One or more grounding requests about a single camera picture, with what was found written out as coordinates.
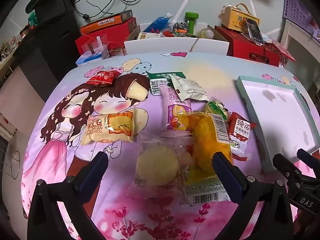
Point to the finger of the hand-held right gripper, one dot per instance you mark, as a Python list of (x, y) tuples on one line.
[(308, 161), (285, 166)]

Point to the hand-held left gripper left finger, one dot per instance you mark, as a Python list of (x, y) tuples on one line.
[(96, 170)]

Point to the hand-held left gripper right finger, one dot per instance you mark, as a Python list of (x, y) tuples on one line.
[(225, 175)]

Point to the yellow cake packet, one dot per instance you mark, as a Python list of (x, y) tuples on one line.
[(207, 142)]

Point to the red biscuit packet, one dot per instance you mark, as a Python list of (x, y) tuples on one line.
[(240, 135)]

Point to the yellow swiss roll packet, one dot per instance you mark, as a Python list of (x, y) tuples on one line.
[(110, 127)]

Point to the teal tray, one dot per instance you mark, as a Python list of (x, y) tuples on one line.
[(275, 110)]

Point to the clear round cake packet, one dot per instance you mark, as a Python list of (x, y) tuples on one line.
[(156, 167)]

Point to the green round biscuit packet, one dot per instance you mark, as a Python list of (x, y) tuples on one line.
[(217, 107)]

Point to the purple swiss roll packet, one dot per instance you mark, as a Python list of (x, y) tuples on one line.
[(175, 115)]

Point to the yellow pudding cup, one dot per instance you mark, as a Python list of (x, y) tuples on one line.
[(137, 92)]

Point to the red candy packet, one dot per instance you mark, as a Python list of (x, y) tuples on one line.
[(102, 78)]

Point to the white green snack packet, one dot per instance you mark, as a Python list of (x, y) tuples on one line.
[(190, 88)]

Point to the green milk carton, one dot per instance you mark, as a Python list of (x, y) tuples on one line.
[(157, 85)]

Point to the printed blanket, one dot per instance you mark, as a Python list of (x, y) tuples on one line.
[(62, 130)]

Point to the beige cabinet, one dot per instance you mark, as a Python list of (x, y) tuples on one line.
[(22, 92)]

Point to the blue tissue box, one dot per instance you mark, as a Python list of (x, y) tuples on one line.
[(87, 58)]

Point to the red paper bag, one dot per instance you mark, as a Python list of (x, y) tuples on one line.
[(282, 52)]

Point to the clear plastic box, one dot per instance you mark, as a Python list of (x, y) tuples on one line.
[(93, 46)]

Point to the white table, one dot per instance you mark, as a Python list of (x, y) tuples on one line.
[(287, 35)]

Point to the black cabinet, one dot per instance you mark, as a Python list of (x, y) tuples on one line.
[(50, 45)]

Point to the white cardboard box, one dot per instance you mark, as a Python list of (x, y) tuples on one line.
[(155, 46)]

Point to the smartphone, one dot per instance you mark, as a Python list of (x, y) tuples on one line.
[(255, 32)]

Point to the red gift box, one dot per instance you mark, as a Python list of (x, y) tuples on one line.
[(117, 33)]

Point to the clear tape roll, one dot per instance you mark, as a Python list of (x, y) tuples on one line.
[(207, 33)]

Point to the small yellow box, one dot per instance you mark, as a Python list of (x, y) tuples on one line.
[(147, 35)]

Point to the orange flat box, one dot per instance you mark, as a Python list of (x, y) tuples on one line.
[(105, 22)]

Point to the round patterned toy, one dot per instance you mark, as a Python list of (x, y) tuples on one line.
[(181, 28)]

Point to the purple plastic basket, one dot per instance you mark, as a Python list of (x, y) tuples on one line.
[(297, 7)]

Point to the green dumbbell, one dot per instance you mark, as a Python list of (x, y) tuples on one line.
[(192, 22)]

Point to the black monitor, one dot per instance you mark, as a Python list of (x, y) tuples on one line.
[(58, 2)]

